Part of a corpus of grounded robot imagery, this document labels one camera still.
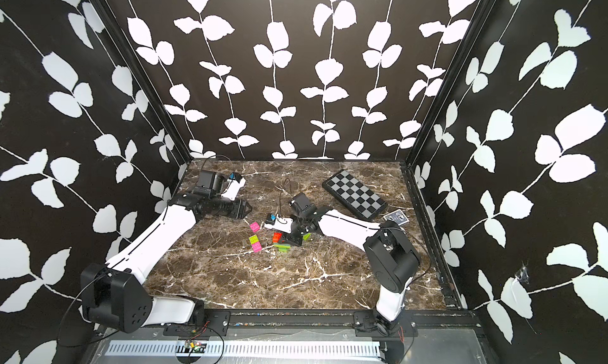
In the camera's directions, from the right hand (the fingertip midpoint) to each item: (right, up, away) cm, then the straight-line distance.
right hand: (281, 231), depth 86 cm
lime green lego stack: (0, -7, +4) cm, 8 cm away
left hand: (-12, +11, -3) cm, 16 cm away
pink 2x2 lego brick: (-12, 0, +9) cm, 15 cm away
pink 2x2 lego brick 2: (-10, -7, +4) cm, 13 cm away
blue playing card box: (+48, +4, +12) cm, 50 cm away
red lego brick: (-1, -1, -2) cm, 3 cm away
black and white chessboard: (+31, +12, +18) cm, 38 cm away
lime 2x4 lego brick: (+10, +4, -22) cm, 24 cm away
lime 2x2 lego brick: (-12, -4, +5) cm, 13 cm away
